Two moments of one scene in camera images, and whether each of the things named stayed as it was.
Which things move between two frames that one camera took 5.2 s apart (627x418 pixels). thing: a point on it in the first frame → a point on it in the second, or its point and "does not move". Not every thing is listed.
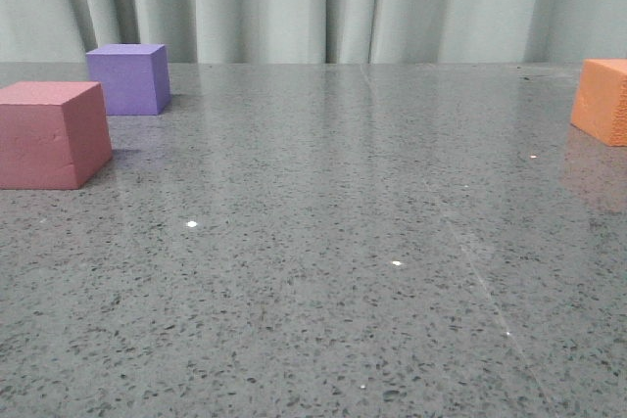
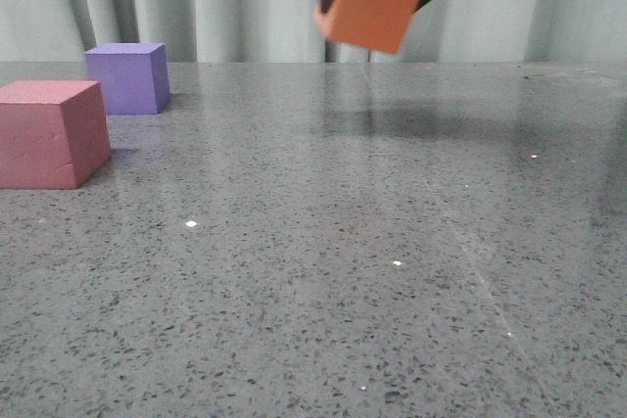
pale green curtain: [316, 5] does not move
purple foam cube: [135, 78] does not move
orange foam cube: [601, 105] → [371, 3]
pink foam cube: [54, 135] does not move
